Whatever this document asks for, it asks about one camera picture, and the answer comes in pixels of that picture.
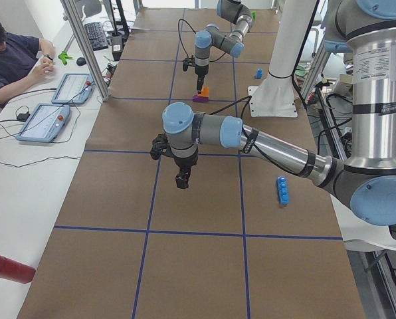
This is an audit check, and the far teach pendant tablet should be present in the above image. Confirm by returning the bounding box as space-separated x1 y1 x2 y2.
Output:
51 73 94 104

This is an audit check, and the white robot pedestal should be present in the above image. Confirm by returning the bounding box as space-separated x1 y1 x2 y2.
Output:
250 0 318 118

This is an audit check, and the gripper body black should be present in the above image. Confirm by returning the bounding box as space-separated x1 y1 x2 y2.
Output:
195 65 209 77
174 154 198 175

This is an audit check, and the long blue block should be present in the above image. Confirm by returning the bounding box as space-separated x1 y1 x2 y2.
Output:
276 175 290 205

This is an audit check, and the orange trapezoid block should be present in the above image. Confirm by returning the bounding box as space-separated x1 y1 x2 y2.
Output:
199 86 209 98

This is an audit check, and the red cylinder bottle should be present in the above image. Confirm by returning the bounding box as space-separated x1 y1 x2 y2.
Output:
0 255 36 284

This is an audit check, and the black keyboard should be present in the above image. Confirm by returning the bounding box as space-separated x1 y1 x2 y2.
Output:
84 22 108 51

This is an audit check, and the purple trapezoid block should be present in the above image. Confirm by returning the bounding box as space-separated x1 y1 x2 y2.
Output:
193 94 209 103

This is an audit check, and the seated person dark shirt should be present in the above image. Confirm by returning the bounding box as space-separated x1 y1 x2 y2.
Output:
0 23 55 108

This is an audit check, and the small blue block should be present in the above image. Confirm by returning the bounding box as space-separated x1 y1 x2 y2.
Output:
254 68 262 79

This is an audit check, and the green plastic tool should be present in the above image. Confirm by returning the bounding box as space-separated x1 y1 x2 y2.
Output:
58 51 72 66

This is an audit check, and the near teach pendant tablet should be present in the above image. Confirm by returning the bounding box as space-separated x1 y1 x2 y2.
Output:
15 104 71 143

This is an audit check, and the teach pendant tablet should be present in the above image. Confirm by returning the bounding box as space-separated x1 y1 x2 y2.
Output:
15 104 71 143
51 73 94 104

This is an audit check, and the black computer mouse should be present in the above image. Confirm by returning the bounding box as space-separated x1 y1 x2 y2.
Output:
76 57 86 66

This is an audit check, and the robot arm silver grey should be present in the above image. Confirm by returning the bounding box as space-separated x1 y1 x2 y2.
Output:
150 1 396 226
192 0 254 93

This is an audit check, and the aluminium frame post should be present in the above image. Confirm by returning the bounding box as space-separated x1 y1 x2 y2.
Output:
60 0 110 102

